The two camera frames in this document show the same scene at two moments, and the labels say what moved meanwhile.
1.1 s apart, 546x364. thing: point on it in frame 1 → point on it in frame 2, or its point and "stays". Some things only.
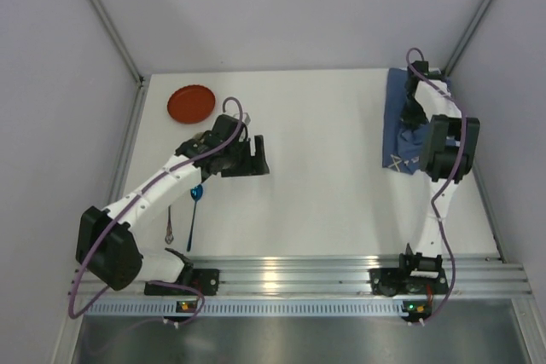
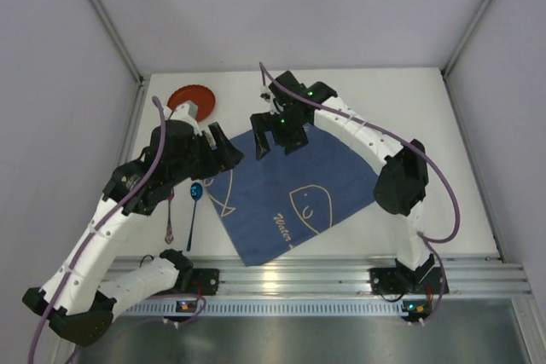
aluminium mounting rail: [466, 275] stays
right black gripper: [413, 114] → [279, 130]
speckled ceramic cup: [246, 118] → [193, 109]
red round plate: [190, 104] stays
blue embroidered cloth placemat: [403, 148] → [270, 205]
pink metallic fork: [169, 235] stays
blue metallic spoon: [196, 193] stays
